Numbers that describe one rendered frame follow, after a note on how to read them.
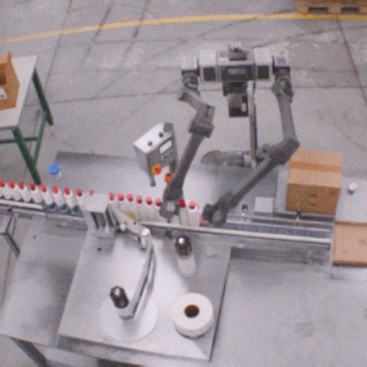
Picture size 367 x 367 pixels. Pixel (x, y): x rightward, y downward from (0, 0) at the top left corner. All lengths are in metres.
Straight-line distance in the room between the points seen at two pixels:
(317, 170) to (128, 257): 1.12
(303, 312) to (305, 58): 3.07
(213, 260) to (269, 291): 0.35
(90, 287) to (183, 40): 3.24
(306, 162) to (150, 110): 2.19
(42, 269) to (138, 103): 2.26
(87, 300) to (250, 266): 0.89
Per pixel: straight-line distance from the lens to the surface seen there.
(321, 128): 4.76
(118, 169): 3.47
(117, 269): 3.03
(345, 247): 3.12
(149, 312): 2.87
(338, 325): 2.91
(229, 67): 3.01
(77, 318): 2.95
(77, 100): 5.20
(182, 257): 2.80
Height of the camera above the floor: 3.49
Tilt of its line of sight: 53 degrees down
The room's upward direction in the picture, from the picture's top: 9 degrees counter-clockwise
